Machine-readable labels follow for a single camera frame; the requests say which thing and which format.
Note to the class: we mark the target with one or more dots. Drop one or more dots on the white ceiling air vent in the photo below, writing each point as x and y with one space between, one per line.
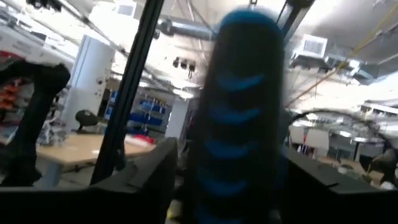
313 46

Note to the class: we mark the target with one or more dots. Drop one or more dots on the black ceiling spotlight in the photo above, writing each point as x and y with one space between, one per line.
176 62
191 67
183 64

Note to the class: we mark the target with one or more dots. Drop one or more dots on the silver round air duct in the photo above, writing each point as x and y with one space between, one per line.
186 29

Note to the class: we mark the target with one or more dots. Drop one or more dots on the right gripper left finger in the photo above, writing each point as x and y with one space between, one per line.
140 199

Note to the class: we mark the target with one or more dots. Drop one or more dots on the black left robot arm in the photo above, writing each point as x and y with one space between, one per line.
28 124

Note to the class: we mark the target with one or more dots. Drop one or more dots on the black aluminium frame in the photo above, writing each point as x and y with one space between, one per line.
130 77

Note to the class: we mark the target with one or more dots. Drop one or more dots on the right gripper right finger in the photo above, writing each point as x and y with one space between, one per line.
326 202

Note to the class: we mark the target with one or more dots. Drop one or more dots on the beige room desk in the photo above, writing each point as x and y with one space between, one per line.
87 149

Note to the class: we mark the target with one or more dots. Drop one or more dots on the yellow ceiling pipe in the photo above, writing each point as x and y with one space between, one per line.
351 54

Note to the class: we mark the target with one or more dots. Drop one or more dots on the blue storage bins shelf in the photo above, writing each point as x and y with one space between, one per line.
149 109

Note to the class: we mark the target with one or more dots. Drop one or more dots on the black desk lamp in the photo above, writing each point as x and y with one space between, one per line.
86 118

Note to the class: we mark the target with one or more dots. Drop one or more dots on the white round column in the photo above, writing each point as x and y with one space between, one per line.
90 77

